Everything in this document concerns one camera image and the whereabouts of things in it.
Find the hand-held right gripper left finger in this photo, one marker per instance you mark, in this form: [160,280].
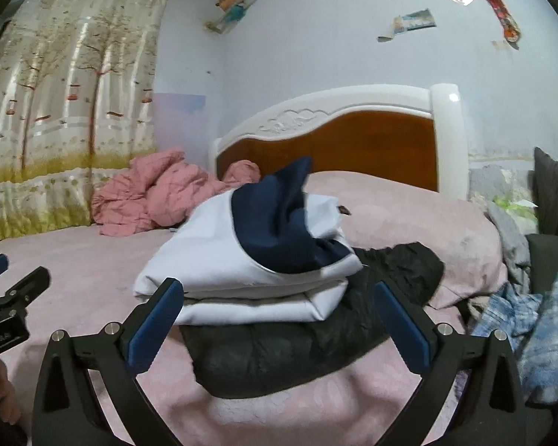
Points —
[156,330]

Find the pink pillow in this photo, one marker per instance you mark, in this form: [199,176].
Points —
[469,260]

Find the pink quilted blanket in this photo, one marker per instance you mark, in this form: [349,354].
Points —
[158,195]

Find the black jacket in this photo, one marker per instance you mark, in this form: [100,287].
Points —
[283,353]

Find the grey cloth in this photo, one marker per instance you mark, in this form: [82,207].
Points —
[507,237]

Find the small peeling wall picture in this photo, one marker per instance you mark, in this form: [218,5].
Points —
[411,23]

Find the dark hanging garment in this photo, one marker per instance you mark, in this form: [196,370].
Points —
[555,195]

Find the red wall decoration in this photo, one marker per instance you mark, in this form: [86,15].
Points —
[502,9]

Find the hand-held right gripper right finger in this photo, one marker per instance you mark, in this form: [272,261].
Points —
[402,330]

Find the pink bed sheet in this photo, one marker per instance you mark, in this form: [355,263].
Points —
[74,265]

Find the white and navy sweatshirt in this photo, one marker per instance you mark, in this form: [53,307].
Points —
[204,260]

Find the plush toy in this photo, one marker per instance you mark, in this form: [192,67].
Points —
[232,7]

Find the tree print curtain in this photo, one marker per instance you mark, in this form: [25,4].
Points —
[65,116]

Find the blue plaid shirt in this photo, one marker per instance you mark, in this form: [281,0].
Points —
[539,330]

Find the person's left hand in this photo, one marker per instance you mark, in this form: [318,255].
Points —
[7,395]

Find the dark green cloth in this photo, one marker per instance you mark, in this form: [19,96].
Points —
[551,260]

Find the white and wooden headboard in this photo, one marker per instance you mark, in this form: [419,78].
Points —
[376,144]

